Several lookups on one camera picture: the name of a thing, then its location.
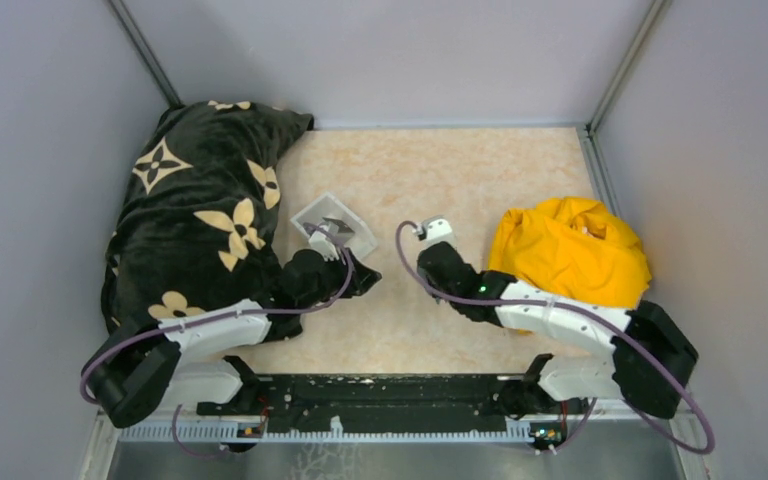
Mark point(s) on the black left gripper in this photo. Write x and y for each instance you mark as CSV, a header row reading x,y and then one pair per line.
x,y
366,277

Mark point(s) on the white plastic card tray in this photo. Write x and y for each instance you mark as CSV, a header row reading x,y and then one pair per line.
x,y
327,205

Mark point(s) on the grey card stack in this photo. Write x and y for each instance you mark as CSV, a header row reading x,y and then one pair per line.
x,y
338,229

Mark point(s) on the yellow cloth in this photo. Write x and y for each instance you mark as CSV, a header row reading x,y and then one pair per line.
x,y
574,247

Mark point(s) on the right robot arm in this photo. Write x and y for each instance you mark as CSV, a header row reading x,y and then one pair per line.
x,y
638,355

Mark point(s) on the aluminium frame rail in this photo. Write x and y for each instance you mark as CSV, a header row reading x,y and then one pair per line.
x,y
239,432

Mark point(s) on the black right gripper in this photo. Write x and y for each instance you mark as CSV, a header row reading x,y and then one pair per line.
x,y
429,280

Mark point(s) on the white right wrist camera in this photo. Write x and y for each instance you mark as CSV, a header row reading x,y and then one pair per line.
x,y
436,230

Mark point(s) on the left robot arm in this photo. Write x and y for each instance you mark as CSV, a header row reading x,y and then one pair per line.
x,y
181,362

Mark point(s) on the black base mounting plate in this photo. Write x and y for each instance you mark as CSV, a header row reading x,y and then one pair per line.
x,y
399,404

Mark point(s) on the black floral blanket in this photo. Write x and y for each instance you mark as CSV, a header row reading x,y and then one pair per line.
x,y
200,213

